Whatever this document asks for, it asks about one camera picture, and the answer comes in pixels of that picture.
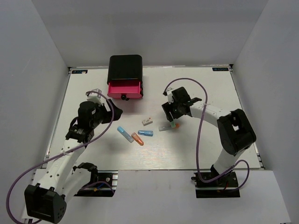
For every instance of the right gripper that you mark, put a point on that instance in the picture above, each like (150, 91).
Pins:
(169, 107)

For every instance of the blue table corner sticker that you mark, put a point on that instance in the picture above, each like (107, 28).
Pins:
(220, 69)

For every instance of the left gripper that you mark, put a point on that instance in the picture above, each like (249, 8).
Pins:
(108, 114)

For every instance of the orange correction tape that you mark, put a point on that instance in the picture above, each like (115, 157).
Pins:
(137, 139)

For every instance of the black drawer cabinet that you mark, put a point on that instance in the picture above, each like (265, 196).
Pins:
(125, 67)

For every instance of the black round drawer knob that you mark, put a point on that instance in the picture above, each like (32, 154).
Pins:
(124, 97)

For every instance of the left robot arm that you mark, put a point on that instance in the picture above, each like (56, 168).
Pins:
(47, 199)

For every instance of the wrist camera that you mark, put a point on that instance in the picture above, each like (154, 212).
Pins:
(94, 96)
(169, 95)

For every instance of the orange cap highlighter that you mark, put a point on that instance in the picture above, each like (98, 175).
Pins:
(168, 127)

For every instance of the left blue table sticker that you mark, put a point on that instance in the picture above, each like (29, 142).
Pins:
(79, 71)

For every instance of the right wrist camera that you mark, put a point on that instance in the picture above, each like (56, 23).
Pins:
(169, 95)

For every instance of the white staples box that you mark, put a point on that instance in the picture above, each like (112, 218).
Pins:
(147, 121)

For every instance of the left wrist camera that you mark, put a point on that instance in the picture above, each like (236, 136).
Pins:
(94, 96)

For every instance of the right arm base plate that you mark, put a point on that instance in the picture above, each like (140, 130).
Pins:
(221, 188)

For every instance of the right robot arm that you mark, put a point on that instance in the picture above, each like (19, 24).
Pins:
(235, 131)

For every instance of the blue correction tape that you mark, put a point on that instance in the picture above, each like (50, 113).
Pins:
(145, 133)

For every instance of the blue cap highlighter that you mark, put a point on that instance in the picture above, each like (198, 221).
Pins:
(125, 134)

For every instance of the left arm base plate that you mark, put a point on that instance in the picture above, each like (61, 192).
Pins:
(104, 185)

